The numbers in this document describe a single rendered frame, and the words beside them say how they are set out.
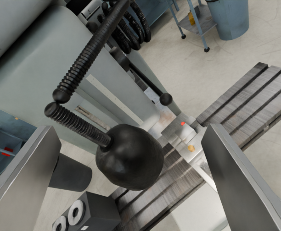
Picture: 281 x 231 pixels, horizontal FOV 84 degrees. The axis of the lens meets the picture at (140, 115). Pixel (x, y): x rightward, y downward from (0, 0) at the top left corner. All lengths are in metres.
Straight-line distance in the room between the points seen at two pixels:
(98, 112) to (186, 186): 0.54
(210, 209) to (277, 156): 1.06
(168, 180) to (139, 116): 0.46
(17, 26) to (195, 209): 0.78
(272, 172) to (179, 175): 1.05
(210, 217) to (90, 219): 0.47
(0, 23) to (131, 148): 0.20
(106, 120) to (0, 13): 0.19
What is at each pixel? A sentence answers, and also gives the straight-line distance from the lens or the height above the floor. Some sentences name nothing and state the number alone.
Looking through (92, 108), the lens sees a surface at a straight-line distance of 0.28.
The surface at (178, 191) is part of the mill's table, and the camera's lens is 0.74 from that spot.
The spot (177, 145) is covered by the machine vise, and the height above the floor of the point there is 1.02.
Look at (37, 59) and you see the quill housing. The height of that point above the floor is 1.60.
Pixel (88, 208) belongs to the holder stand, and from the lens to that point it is 0.76.
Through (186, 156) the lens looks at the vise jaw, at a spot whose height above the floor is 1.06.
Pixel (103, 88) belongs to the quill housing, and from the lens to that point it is 0.31.
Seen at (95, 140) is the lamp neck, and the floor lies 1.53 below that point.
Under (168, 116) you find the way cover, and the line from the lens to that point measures 0.93.
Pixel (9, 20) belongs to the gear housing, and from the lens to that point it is 0.25.
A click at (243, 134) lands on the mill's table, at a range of 0.75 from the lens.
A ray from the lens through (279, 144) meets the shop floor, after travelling 1.77.
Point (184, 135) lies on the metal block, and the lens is 0.64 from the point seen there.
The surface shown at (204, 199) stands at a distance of 0.79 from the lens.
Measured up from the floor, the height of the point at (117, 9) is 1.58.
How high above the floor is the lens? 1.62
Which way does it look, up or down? 40 degrees down
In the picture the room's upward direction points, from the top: 47 degrees counter-clockwise
